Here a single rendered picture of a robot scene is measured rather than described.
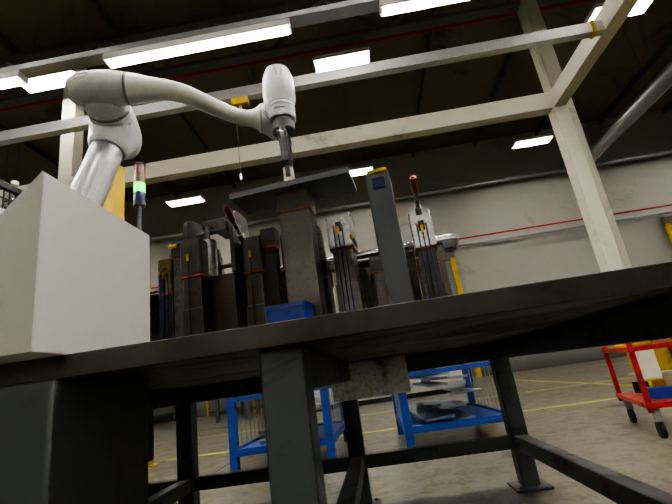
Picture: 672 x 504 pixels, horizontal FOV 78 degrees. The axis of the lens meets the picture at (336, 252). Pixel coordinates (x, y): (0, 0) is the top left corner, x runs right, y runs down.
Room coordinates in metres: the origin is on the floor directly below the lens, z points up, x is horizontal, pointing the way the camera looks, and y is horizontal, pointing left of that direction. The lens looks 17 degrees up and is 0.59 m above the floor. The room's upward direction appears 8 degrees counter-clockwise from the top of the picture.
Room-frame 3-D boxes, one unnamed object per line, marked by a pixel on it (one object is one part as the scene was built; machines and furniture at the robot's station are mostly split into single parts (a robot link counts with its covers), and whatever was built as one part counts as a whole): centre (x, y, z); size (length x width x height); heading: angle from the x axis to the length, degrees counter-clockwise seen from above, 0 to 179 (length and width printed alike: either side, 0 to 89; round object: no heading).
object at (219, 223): (1.36, 0.40, 0.94); 0.18 x 0.13 x 0.49; 80
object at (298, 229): (1.17, 0.10, 0.92); 0.10 x 0.08 x 0.45; 80
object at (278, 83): (1.18, 0.11, 1.54); 0.13 x 0.11 x 0.16; 9
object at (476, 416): (3.86, -0.73, 0.47); 1.20 x 0.80 x 0.95; 178
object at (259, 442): (3.98, 0.57, 0.47); 1.20 x 0.80 x 0.95; 176
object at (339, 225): (1.31, -0.03, 0.90); 0.13 x 0.08 x 0.41; 170
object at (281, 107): (1.16, 0.11, 1.43); 0.09 x 0.09 x 0.06
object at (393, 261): (1.13, -0.16, 0.92); 0.08 x 0.08 x 0.44; 80
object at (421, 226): (1.26, -0.28, 0.88); 0.12 x 0.07 x 0.36; 170
